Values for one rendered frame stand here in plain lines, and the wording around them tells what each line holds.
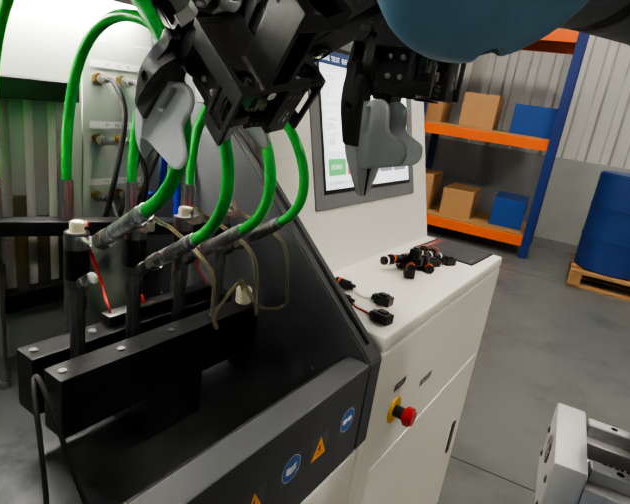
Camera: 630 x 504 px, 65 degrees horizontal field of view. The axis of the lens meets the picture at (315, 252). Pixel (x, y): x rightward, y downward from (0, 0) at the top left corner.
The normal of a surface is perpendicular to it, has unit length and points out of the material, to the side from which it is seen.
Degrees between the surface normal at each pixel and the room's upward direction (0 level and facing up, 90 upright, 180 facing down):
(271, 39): 103
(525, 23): 135
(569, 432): 0
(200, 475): 0
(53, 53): 90
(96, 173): 90
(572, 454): 0
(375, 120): 93
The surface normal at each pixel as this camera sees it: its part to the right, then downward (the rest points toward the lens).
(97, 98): 0.81, 0.28
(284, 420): 0.14, -0.94
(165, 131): -0.60, 0.19
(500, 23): 0.18, 0.90
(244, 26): -0.74, 0.32
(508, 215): -0.41, 0.22
